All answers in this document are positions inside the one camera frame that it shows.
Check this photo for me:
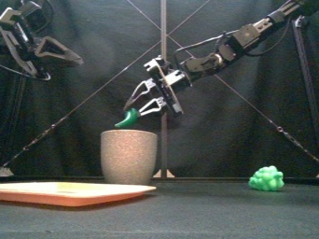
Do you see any orange plastic tray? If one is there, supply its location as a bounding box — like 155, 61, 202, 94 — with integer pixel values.
0, 181, 159, 207

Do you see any black slanted frame strut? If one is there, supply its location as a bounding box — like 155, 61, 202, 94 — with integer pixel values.
291, 15, 319, 148

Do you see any black backdrop cloth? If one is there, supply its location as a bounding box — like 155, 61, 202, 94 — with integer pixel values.
0, 0, 319, 180

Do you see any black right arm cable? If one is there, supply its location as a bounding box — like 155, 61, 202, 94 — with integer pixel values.
174, 29, 245, 64

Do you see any grey speckled cup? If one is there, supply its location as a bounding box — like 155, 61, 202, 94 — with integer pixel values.
101, 129, 161, 185

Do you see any grey vertical frame post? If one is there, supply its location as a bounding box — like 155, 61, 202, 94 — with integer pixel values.
153, 0, 177, 179

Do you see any green toy pepper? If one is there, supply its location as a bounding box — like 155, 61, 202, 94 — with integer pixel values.
114, 107, 141, 129

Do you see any thin diagonal brace rod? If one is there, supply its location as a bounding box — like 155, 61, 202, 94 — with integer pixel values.
125, 0, 319, 163
0, 0, 213, 169

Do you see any green toy grape bunch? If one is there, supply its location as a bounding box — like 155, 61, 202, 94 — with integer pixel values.
249, 165, 286, 192

